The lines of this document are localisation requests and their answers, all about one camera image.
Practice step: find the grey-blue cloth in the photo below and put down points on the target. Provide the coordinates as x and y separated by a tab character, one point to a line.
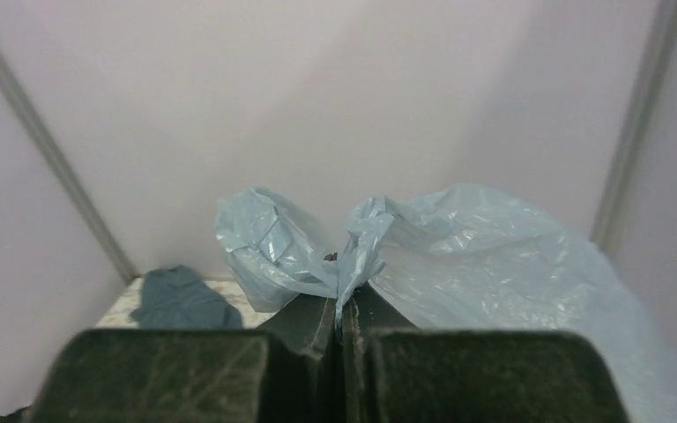
178	299

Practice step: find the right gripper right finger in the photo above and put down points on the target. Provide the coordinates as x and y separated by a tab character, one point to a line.
397	372

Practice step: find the light blue trash bag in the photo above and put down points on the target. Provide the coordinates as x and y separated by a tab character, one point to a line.
467	257

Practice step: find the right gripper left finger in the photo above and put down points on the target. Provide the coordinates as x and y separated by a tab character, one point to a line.
279	371

